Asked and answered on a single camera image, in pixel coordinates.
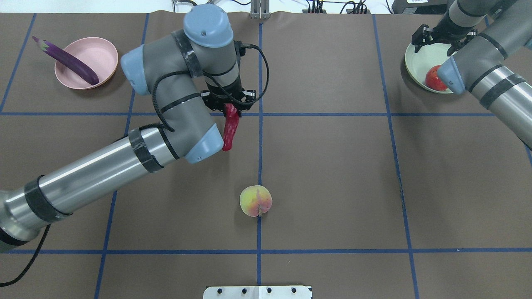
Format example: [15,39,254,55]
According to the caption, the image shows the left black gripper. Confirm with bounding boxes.
[201,76,256,111]

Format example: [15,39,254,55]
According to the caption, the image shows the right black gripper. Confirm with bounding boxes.
[411,15,476,57]

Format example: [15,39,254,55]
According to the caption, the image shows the red chili pepper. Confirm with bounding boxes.
[222,103,241,152]

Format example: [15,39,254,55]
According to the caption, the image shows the red pomegranate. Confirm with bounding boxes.
[424,64,447,92]

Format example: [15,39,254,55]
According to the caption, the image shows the yellow pink peach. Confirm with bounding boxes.
[239,185,273,217]

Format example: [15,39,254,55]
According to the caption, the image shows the purple eggplant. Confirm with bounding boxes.
[32,36,100,86]

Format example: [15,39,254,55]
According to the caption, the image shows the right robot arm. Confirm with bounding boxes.
[411,0,532,147]

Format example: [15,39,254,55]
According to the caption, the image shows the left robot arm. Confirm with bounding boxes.
[1,4,261,253]

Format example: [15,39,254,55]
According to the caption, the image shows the green plate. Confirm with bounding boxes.
[404,43,453,94]

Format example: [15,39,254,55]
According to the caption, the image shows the pink plate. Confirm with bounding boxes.
[54,37,118,90]

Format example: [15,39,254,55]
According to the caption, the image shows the aluminium frame post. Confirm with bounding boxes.
[249,0,271,20]

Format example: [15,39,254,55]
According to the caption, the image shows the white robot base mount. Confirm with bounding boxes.
[203,285,313,299]

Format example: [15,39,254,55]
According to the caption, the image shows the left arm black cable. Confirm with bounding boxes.
[0,41,270,287]

